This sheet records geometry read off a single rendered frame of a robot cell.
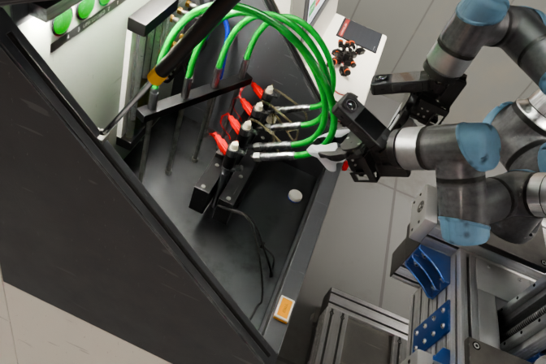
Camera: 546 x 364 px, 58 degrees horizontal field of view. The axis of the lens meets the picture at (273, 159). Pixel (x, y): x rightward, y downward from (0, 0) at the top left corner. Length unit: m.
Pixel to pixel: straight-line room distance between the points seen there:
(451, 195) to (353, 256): 1.67
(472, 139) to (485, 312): 0.61
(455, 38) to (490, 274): 0.68
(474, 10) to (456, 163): 0.27
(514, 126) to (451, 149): 0.52
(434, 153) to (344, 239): 1.71
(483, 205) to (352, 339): 1.23
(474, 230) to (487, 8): 0.36
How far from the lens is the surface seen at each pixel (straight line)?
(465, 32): 0.93
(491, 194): 0.86
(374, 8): 3.25
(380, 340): 2.03
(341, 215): 2.58
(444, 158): 0.81
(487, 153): 0.79
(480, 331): 1.27
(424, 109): 1.02
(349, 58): 1.67
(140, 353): 1.15
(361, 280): 2.40
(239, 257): 1.22
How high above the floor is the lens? 1.84
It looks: 43 degrees down
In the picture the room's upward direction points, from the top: 23 degrees clockwise
